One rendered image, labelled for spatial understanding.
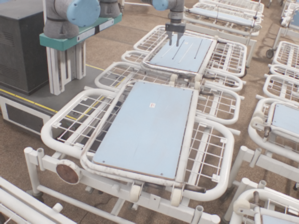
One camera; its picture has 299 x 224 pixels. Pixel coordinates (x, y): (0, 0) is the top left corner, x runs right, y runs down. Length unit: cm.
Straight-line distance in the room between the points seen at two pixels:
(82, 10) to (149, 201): 87
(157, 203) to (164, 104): 55
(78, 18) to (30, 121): 89
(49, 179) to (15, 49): 83
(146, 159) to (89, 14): 70
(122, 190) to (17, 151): 105
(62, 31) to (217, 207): 133
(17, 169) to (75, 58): 85
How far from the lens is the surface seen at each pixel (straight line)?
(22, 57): 185
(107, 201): 169
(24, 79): 193
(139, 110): 140
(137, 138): 123
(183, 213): 115
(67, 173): 120
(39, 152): 129
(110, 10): 190
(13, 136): 217
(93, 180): 121
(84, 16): 134
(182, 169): 111
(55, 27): 152
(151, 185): 110
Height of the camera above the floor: 136
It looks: 35 degrees down
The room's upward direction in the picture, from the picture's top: 8 degrees clockwise
